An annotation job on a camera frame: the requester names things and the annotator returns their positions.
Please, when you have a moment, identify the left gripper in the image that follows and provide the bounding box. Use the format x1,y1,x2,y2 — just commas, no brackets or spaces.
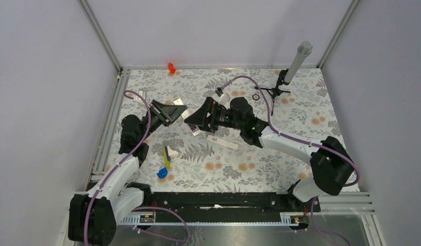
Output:
139,99,187,142

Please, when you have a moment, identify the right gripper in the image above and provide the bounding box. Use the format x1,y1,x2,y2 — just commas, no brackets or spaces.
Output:
184,97,244,134

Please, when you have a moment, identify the white remote battery cover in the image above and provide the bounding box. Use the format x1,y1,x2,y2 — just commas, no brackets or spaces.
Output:
206,135,239,150

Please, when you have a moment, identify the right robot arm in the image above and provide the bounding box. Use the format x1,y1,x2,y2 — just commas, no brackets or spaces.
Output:
184,97,354,211

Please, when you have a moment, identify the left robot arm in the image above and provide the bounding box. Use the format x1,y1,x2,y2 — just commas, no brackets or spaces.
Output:
68,100,187,245

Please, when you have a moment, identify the red toy block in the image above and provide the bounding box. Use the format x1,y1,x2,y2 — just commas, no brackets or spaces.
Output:
167,63,176,74

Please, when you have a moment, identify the poker chip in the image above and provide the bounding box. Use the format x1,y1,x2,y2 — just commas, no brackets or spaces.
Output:
252,94,260,101

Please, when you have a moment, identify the black microphone tripod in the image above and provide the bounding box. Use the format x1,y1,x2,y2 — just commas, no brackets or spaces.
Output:
255,69,291,116

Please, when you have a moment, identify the floral tablecloth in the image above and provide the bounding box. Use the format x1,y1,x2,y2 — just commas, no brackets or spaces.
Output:
119,69,343,192

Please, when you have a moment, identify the grey microphone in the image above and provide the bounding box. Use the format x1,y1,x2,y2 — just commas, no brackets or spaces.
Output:
283,41,313,85

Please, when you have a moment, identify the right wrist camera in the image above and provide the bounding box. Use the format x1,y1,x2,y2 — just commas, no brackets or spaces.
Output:
215,87,229,106

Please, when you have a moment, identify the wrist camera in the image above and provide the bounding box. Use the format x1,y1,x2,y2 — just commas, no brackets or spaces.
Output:
135,90,147,102
215,87,229,106

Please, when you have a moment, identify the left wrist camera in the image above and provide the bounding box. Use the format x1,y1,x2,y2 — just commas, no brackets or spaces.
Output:
135,90,147,102

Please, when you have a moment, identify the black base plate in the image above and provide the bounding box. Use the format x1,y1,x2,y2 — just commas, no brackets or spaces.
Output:
141,192,321,223

